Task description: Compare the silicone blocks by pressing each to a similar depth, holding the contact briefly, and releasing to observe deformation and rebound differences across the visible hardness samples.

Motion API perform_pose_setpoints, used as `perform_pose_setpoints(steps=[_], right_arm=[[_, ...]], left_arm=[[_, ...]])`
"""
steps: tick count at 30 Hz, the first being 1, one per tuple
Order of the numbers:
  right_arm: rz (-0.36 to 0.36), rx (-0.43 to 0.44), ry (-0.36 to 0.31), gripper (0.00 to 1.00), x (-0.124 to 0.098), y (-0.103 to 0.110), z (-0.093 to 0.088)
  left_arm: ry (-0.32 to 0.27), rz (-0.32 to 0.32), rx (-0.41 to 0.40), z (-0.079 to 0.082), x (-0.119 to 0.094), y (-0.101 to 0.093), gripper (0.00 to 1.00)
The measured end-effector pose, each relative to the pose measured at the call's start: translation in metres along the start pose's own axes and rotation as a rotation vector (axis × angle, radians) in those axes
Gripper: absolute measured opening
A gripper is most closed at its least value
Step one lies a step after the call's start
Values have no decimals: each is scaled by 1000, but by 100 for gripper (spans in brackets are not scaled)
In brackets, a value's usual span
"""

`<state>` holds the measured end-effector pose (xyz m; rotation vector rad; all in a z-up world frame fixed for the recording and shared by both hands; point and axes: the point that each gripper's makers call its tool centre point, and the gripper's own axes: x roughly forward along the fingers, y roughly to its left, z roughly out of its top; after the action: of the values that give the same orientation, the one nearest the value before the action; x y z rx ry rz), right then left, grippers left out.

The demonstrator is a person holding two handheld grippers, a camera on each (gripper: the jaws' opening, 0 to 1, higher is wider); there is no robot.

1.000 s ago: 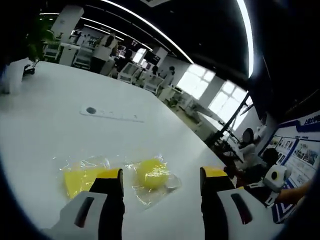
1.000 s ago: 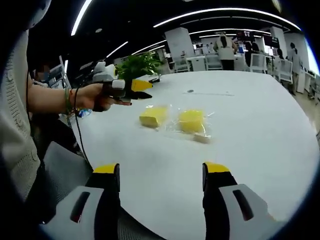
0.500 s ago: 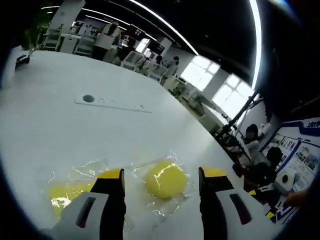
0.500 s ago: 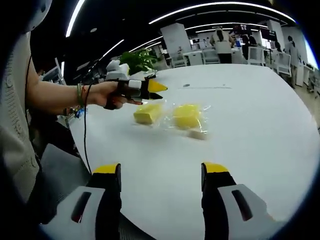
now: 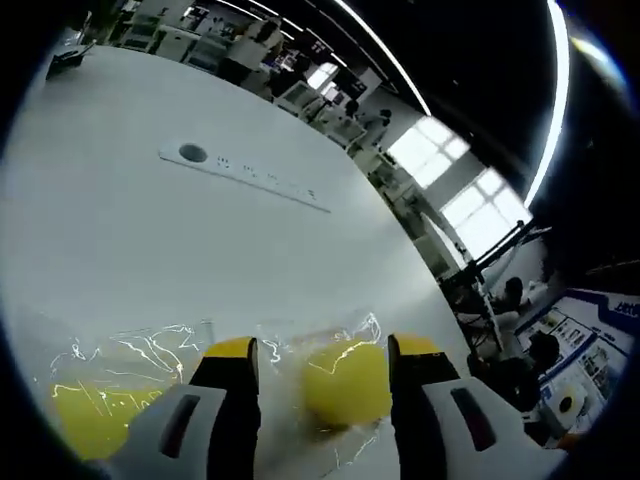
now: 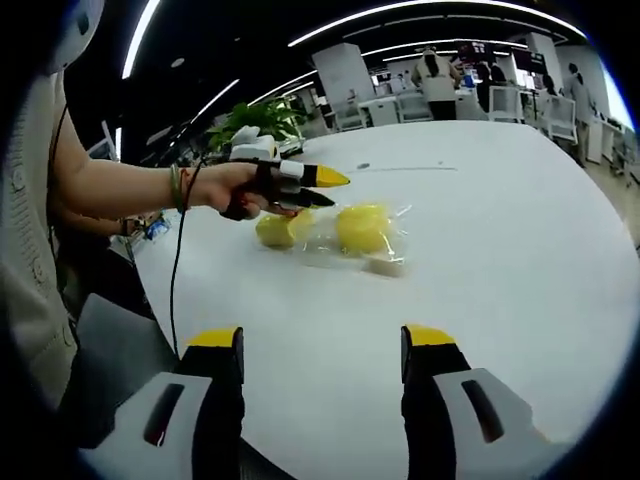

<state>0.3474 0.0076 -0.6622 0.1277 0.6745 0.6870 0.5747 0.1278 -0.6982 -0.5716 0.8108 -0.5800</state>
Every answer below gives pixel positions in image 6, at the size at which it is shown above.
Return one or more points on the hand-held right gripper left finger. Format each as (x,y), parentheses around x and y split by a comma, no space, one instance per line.
(165,415)

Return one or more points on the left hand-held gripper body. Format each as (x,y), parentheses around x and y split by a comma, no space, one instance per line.
(252,147)

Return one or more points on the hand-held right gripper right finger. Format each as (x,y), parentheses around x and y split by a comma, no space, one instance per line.
(450,420)

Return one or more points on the large yellow silicone block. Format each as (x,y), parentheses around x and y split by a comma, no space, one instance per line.
(275,232)

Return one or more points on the yellow fruit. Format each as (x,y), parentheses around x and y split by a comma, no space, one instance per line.
(362,227)

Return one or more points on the small whitish silicone block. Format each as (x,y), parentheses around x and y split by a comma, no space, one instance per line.
(382,266)

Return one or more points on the person's left hand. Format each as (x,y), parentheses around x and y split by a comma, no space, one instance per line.
(245,187)

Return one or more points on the green plant in white pot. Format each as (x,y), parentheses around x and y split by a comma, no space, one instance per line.
(260,120)

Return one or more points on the clear plastic bag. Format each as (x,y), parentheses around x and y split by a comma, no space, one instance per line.
(315,245)

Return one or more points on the short ceiling light strip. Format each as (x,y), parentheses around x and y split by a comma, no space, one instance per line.
(215,100)
(440,46)

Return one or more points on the small yellow wrapped packet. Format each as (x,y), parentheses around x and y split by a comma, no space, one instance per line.
(397,220)

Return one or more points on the blue white bag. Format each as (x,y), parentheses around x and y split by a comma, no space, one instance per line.
(156,229)

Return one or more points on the long ceiling light strip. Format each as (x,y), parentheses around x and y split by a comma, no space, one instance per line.
(425,12)
(140,35)

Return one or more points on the white worn device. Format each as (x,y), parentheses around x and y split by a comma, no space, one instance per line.
(70,35)

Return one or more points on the person's beige top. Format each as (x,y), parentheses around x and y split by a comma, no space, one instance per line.
(25,250)

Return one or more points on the dark wall screen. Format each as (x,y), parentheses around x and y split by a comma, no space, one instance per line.
(480,51)

